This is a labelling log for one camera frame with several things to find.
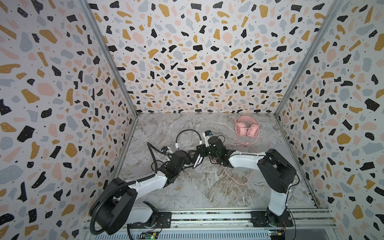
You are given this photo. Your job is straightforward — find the black corrugated cable conduit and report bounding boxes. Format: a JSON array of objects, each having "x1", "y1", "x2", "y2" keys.
[{"x1": 89, "y1": 141, "x2": 169, "y2": 236}]

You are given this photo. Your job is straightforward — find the white black headphones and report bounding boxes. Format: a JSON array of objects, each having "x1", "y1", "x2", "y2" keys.
[{"x1": 174, "y1": 128, "x2": 204, "y2": 169}]

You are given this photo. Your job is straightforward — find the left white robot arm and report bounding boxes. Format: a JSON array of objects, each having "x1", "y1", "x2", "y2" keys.
[{"x1": 89, "y1": 151, "x2": 196, "y2": 235}]

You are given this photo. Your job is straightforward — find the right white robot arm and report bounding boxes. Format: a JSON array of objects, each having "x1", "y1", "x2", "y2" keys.
[{"x1": 197, "y1": 136, "x2": 297, "y2": 228}]

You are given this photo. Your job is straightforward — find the pink headphones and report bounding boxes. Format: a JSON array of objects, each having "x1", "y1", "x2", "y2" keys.
[{"x1": 235, "y1": 116, "x2": 260, "y2": 139}]

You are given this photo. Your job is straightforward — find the green circuit board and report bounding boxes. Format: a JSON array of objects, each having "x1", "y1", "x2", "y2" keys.
[{"x1": 138, "y1": 231, "x2": 159, "y2": 240}]

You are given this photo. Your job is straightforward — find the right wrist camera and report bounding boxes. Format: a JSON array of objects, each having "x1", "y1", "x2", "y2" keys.
[{"x1": 203, "y1": 130, "x2": 213, "y2": 148}]

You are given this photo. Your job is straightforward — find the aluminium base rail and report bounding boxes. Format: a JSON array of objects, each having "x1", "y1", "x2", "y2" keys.
[{"x1": 81, "y1": 208, "x2": 343, "y2": 240}]

